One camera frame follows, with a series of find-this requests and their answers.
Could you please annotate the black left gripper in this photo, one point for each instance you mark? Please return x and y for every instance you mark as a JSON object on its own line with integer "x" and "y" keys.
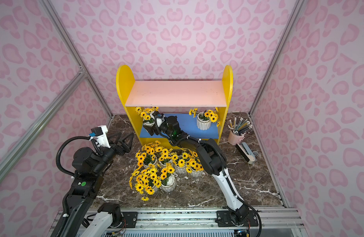
{"x": 118, "y": 145}

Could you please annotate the shelf sunflower pot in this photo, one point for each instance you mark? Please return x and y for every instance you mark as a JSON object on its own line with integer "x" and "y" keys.
{"x": 166, "y": 157}
{"x": 205, "y": 119}
{"x": 167, "y": 177}
{"x": 147, "y": 115}
{"x": 194, "y": 166}
{"x": 146, "y": 156}
{"x": 180, "y": 159}
{"x": 145, "y": 182}

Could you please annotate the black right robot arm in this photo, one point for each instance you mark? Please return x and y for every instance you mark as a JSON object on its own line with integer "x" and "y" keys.
{"x": 239, "y": 213}

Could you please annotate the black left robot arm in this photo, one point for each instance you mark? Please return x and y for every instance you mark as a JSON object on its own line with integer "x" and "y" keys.
{"x": 90, "y": 166}

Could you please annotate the yellow shelf unit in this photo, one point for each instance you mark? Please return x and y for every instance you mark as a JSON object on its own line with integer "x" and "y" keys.
{"x": 182, "y": 94}

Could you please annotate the pink pencil bucket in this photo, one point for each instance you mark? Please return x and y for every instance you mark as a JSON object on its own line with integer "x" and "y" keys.
{"x": 234, "y": 138}

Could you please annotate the bundle of pencils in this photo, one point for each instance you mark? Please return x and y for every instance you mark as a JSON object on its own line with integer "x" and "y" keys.
{"x": 240, "y": 126}

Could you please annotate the light blue stapler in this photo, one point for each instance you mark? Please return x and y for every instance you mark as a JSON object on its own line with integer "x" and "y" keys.
{"x": 246, "y": 152}

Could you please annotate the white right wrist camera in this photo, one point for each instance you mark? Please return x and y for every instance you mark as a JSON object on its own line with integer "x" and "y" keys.
{"x": 159, "y": 118}

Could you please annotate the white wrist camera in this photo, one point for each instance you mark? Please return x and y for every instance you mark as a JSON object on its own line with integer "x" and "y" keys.
{"x": 159, "y": 118}
{"x": 100, "y": 135}

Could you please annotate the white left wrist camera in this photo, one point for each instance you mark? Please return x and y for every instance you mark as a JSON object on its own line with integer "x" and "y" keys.
{"x": 100, "y": 135}

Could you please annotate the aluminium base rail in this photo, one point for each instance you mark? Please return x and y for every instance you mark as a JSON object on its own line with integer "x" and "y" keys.
{"x": 194, "y": 222}

